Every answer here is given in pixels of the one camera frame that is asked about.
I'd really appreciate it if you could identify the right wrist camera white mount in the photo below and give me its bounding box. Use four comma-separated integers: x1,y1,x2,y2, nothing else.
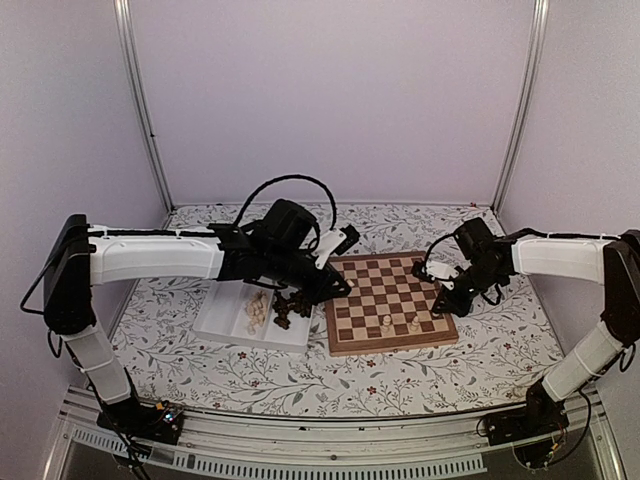
411,260,459,290

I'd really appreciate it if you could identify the white plastic compartment tray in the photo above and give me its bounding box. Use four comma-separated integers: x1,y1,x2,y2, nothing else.
193,281,311,354

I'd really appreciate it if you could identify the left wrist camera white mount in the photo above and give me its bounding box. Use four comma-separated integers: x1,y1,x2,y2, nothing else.
312,225,360,270

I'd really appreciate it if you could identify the wooden chess board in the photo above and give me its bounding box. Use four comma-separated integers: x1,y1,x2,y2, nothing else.
325,251,459,357

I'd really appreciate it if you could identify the left aluminium frame post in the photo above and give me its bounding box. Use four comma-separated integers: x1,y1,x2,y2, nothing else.
113,0,175,212

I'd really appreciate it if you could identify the aluminium frame post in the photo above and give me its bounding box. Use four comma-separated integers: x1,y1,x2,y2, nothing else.
113,0,175,212
491,0,550,216

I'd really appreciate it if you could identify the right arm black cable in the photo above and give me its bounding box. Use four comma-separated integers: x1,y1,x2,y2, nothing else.
419,232,466,281

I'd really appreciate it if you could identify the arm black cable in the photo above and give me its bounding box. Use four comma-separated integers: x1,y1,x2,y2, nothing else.
419,232,466,281
233,172,339,236

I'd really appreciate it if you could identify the light chess king piece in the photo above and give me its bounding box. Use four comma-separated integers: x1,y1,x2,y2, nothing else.
380,315,392,337

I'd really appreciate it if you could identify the pile of dark chess pieces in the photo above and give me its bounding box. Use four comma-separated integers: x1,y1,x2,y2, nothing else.
273,290,313,330

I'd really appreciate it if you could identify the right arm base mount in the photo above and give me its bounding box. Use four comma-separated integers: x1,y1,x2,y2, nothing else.
479,400,569,469

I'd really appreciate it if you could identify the pile of light chess pieces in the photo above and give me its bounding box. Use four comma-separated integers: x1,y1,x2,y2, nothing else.
244,290,273,336

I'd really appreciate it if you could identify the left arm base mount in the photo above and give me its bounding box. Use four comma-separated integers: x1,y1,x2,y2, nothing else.
97,397,184,445

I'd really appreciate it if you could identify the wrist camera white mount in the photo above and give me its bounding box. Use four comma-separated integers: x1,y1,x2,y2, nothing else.
411,260,459,290
312,225,360,270

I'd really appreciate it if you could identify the floral patterned table mat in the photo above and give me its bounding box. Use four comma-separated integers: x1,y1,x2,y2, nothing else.
112,204,562,417

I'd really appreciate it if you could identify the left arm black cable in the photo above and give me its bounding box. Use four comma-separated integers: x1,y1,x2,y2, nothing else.
233,172,339,236

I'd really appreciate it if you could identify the front aluminium rail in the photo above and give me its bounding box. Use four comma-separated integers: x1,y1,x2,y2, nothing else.
43,387,626,479

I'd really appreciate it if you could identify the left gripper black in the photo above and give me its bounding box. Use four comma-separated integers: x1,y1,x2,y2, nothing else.
265,246,352,308

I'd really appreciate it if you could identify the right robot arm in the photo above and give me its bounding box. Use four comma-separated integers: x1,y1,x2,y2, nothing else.
415,218,639,436

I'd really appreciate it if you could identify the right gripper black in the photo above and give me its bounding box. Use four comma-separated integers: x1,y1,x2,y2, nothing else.
433,262,504,318

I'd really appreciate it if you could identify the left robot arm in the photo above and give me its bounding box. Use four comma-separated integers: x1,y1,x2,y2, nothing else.
20,199,360,434

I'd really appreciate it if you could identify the right aluminium frame post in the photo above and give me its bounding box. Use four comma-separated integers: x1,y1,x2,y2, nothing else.
491,0,550,216

